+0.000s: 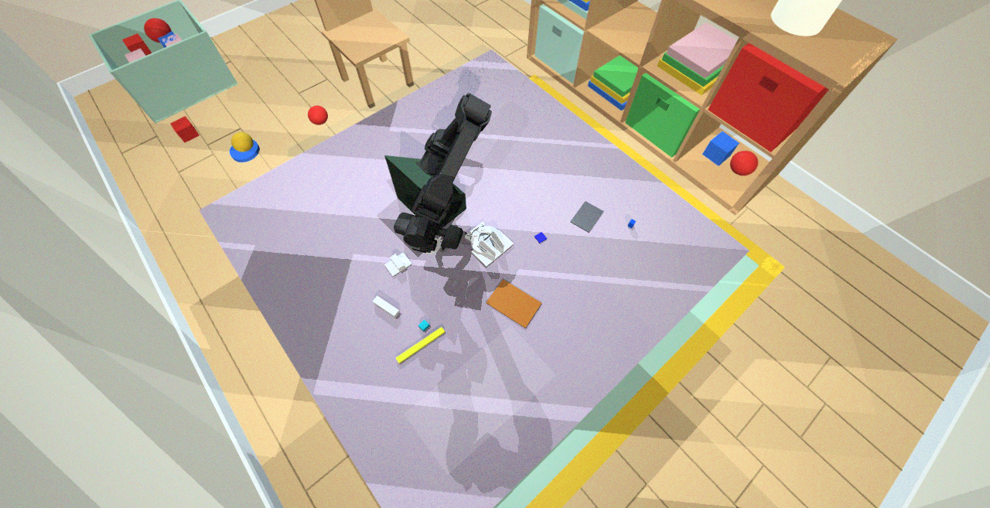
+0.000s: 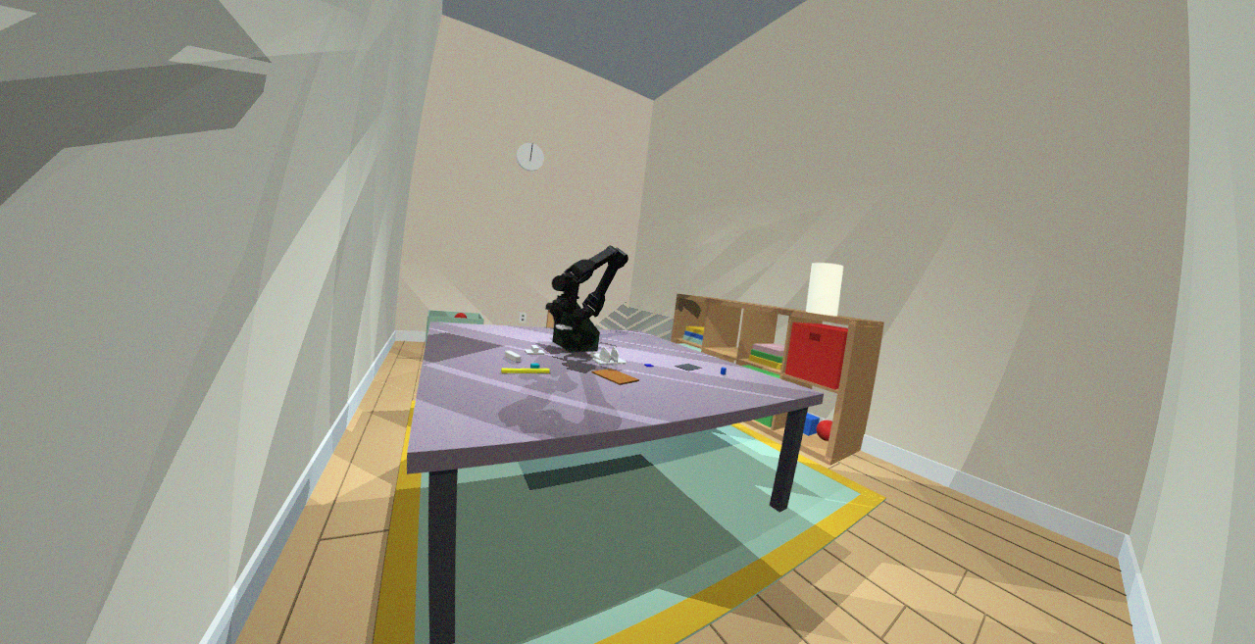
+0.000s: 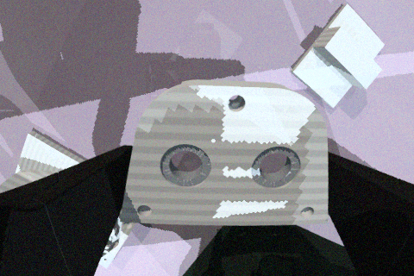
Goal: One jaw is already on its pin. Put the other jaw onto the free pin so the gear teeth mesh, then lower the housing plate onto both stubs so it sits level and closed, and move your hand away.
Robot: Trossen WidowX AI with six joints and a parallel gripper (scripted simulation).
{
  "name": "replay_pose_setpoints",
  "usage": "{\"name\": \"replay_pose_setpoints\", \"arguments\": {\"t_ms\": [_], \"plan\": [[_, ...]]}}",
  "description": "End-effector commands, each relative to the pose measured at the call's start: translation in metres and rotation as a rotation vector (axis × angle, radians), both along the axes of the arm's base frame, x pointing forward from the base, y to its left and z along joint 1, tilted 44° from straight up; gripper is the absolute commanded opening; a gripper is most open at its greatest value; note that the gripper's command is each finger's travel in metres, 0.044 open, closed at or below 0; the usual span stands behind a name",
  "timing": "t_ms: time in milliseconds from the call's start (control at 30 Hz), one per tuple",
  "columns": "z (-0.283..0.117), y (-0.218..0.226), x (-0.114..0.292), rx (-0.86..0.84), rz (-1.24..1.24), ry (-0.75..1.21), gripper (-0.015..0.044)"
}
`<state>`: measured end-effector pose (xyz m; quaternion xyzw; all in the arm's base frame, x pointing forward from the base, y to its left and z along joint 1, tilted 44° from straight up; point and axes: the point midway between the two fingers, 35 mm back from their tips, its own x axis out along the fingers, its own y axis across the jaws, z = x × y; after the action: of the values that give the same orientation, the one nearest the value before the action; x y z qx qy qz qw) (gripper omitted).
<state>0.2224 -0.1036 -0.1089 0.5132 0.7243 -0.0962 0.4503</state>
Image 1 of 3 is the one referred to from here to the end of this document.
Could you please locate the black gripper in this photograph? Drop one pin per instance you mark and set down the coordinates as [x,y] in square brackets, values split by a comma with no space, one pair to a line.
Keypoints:
[451,236]

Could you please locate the orange flat rectangular plate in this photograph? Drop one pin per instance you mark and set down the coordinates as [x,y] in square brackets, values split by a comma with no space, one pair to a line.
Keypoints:
[514,303]

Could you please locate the yellow flat bar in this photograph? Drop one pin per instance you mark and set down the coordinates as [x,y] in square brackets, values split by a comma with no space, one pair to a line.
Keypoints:
[420,345]

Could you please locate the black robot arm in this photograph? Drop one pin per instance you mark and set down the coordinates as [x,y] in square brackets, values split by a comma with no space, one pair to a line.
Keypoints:
[445,152]

